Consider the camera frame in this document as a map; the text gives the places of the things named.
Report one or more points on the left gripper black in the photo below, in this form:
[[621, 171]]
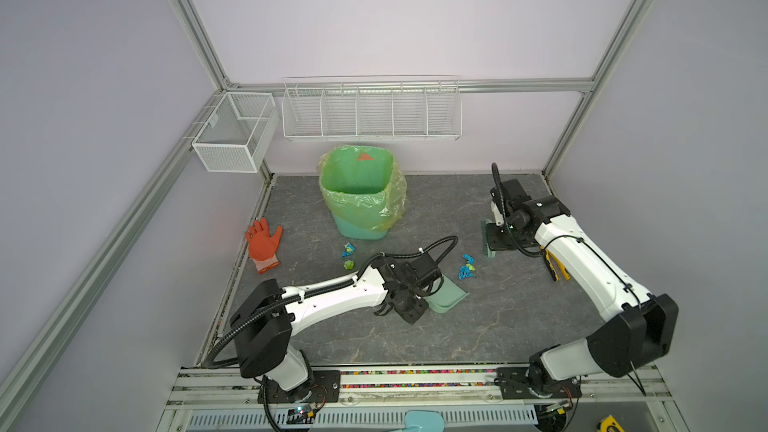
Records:
[[416, 313]]

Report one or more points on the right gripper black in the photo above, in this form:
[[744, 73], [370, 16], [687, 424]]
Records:
[[493, 242]]

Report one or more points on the mint green dustpan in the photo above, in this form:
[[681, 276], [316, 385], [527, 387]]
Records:
[[446, 296]]

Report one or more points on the mint green hand brush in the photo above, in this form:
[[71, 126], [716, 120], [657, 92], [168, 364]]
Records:
[[488, 229]]

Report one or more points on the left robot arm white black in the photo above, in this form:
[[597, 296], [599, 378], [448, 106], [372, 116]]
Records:
[[259, 339]]

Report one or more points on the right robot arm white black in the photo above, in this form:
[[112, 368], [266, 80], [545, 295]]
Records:
[[638, 325]]

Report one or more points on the blue paper scrap centre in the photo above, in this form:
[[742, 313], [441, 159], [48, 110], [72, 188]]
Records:
[[467, 270]]

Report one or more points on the yellow black pliers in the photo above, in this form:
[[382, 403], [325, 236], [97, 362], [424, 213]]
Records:
[[555, 268]]

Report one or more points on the blue green paper scrap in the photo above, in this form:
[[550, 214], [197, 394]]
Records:
[[349, 250]]

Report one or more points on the yellow-green plastic bin liner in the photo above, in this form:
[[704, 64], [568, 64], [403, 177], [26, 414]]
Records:
[[366, 189]]

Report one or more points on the green trash bin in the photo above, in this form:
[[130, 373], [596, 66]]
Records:
[[360, 198]]

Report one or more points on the light blue object front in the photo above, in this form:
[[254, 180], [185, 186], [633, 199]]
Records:
[[423, 421]]

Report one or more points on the red rubber glove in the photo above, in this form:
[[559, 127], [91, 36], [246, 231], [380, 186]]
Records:
[[262, 245]]

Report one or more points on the yellow black tape measure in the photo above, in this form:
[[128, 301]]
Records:
[[609, 424]]

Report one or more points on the white mesh box basket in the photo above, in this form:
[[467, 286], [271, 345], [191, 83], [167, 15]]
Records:
[[237, 133]]

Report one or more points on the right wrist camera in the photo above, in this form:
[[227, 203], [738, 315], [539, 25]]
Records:
[[497, 214]]

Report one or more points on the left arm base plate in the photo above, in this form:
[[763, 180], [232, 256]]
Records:
[[322, 386]]

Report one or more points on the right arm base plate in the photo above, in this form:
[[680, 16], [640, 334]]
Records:
[[532, 382]]

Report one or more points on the white wire shelf basket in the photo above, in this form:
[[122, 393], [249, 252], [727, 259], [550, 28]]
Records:
[[372, 108]]

